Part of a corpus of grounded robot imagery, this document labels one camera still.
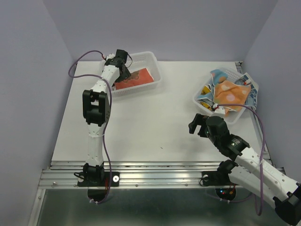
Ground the orange polka dot towel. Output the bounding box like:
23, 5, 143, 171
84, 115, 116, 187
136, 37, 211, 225
214, 80, 251, 112

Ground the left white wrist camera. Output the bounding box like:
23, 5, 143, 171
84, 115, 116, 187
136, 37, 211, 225
103, 53, 115, 61

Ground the light blue orange towel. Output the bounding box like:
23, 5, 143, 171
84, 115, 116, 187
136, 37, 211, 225
210, 69, 228, 86

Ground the white perforated basket right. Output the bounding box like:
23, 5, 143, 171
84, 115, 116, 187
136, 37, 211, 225
192, 67, 259, 125

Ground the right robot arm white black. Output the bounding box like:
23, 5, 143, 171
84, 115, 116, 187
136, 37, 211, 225
189, 113, 301, 226

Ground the blue white patterned towel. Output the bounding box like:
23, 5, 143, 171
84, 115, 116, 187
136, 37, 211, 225
235, 73, 259, 110

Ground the aluminium rail frame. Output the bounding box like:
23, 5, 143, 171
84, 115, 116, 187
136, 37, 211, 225
27, 161, 301, 226

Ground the yellow patterned towel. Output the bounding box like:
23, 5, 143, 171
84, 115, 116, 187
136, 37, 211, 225
197, 84, 214, 110

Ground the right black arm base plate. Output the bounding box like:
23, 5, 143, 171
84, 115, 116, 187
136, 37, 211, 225
200, 171, 234, 186

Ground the white perforated basket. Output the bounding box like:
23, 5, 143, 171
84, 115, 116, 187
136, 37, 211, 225
112, 51, 162, 97
192, 67, 259, 125

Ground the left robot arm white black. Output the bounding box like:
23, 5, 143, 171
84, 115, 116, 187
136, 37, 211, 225
72, 49, 131, 187

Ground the white perforated basket left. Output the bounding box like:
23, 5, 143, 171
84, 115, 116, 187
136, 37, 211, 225
112, 51, 162, 97

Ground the red bear towel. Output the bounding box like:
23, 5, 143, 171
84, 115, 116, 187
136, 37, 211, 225
113, 68, 154, 90

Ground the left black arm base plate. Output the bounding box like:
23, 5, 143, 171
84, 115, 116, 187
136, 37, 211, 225
74, 172, 120, 187

